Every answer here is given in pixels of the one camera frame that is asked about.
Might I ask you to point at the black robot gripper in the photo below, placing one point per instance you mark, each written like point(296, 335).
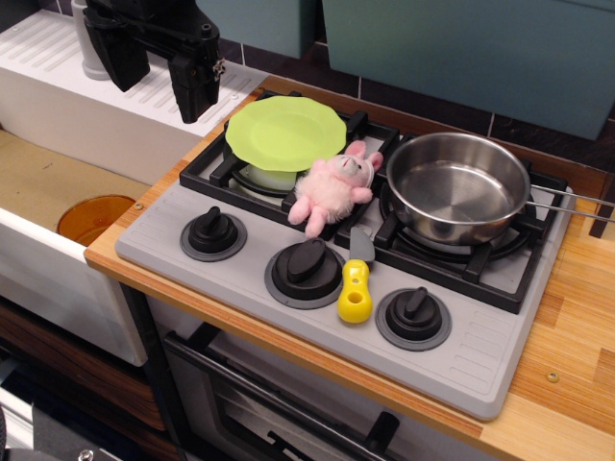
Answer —
point(122, 32)

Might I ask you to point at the white faucet base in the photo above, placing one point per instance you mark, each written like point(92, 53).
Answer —
point(91, 64)

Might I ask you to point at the white toy sink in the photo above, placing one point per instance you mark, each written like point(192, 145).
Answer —
point(66, 138)

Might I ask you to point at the green plastic plate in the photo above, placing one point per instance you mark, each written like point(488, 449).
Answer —
point(285, 133)

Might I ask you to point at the orange plastic cup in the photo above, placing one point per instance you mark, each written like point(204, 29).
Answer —
point(87, 220)

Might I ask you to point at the black left stove knob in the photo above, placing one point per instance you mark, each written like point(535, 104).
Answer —
point(213, 236)

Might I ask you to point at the black stove knob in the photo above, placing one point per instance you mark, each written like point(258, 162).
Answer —
point(305, 276)
point(413, 320)
point(213, 236)

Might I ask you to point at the pink plush bunny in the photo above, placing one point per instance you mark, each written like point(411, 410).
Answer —
point(333, 187)

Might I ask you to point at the black left burner grate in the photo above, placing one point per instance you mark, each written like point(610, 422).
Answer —
point(217, 173)

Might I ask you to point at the black burner grate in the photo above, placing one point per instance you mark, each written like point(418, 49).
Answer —
point(510, 272)
point(217, 173)

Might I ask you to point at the black middle stove knob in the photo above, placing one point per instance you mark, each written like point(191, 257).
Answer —
point(305, 276)

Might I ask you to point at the stainless steel pot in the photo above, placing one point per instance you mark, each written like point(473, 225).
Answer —
point(458, 189)

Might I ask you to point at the grey toy stove top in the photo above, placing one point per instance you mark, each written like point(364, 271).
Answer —
point(471, 371)

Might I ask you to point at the toy oven door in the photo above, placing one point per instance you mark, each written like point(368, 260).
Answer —
point(255, 405)

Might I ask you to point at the black right stove knob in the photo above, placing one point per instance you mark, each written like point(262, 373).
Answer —
point(413, 320)

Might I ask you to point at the black right burner grate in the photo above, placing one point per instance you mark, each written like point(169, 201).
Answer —
point(510, 272)

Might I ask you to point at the teal wall cabinet left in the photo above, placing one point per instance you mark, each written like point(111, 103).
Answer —
point(284, 27)

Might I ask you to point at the teal wall cabinet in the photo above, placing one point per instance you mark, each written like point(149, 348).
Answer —
point(547, 63)
point(284, 27)

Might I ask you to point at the yellow handled toy knife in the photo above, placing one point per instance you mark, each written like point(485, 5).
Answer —
point(355, 304)

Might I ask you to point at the teal wall cabinet right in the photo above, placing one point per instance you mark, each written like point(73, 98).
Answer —
point(547, 63)

